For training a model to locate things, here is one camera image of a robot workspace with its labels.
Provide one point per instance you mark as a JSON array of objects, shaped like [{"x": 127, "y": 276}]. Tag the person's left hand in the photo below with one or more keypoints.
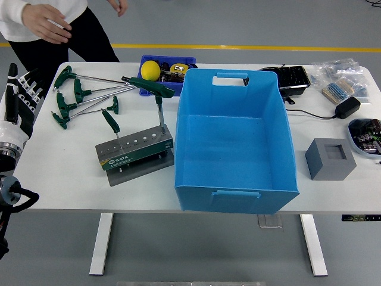
[{"x": 120, "y": 6}]

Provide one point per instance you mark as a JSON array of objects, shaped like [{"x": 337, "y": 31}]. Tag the person's right hand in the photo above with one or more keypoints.
[{"x": 49, "y": 26}]

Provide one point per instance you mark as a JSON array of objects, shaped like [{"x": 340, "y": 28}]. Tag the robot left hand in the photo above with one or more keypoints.
[{"x": 13, "y": 98}]

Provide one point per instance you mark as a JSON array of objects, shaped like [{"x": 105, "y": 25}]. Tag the green metal wrench holder stand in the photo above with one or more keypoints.
[{"x": 134, "y": 155}]

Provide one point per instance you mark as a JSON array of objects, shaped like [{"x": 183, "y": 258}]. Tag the large blue folding box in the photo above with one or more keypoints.
[{"x": 226, "y": 143}]

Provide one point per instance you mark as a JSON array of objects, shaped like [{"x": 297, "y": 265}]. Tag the person's right forearm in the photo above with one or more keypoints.
[{"x": 15, "y": 12}]

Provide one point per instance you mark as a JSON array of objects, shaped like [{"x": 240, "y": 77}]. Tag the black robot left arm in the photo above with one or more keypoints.
[{"x": 7, "y": 189}]

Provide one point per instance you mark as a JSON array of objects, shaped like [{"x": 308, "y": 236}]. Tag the person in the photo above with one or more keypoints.
[{"x": 86, "y": 38}]

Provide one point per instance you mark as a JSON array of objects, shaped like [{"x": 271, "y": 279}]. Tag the yellow lemon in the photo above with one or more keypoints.
[{"x": 150, "y": 71}]

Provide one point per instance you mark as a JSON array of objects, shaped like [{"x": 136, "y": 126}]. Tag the black round part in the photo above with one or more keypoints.
[{"x": 165, "y": 66}]

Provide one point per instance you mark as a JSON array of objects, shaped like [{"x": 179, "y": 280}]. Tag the yellow tape measure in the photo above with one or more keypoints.
[{"x": 178, "y": 68}]

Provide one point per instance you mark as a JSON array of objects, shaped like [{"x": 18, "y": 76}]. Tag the dark brown part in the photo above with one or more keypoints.
[{"x": 172, "y": 78}]

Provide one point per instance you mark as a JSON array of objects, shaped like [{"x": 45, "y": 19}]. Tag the small blue parts bin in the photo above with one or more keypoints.
[{"x": 145, "y": 91}]

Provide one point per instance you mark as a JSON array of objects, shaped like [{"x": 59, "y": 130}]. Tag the white table leg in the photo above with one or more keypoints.
[
  {"x": 101, "y": 244},
  {"x": 314, "y": 244}
]

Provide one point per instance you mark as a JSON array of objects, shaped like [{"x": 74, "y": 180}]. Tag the black plastic tray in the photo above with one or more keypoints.
[{"x": 293, "y": 77}]

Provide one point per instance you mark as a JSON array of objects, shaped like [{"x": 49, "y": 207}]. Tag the large clear plastic bag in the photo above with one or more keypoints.
[{"x": 336, "y": 67}]

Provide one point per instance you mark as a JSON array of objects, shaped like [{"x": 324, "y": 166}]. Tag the blue resistor tape bundle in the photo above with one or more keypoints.
[{"x": 336, "y": 89}]

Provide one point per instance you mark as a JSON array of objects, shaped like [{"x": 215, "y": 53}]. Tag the black power adapter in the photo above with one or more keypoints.
[{"x": 348, "y": 107}]

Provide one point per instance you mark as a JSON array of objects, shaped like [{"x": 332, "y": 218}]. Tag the clear bag with blue resistors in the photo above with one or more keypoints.
[{"x": 361, "y": 89}]

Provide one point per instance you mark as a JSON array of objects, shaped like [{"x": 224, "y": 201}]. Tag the grey cube with square recess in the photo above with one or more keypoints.
[{"x": 327, "y": 167}]

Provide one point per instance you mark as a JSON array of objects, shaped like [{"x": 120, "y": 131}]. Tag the grey metal floor plate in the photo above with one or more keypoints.
[{"x": 270, "y": 222}]

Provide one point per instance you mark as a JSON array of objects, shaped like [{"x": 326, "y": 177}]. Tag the light blue bowl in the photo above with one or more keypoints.
[{"x": 352, "y": 140}]

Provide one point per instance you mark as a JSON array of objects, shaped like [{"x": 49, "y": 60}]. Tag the dark electronic components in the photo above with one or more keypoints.
[{"x": 367, "y": 138}]

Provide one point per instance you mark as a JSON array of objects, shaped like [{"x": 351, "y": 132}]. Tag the black table control panel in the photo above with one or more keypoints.
[{"x": 360, "y": 217}]

